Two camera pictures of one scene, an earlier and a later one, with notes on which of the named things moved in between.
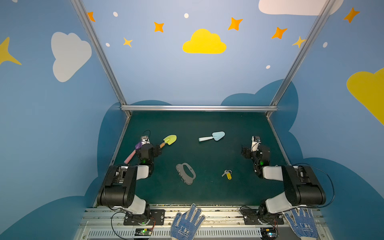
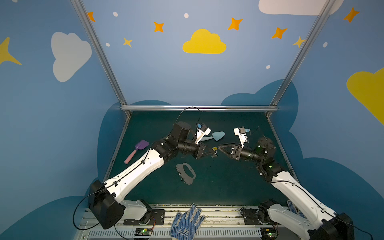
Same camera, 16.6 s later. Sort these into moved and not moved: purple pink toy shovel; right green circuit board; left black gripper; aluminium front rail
Moved: left black gripper
Not moved: aluminium front rail; purple pink toy shovel; right green circuit board
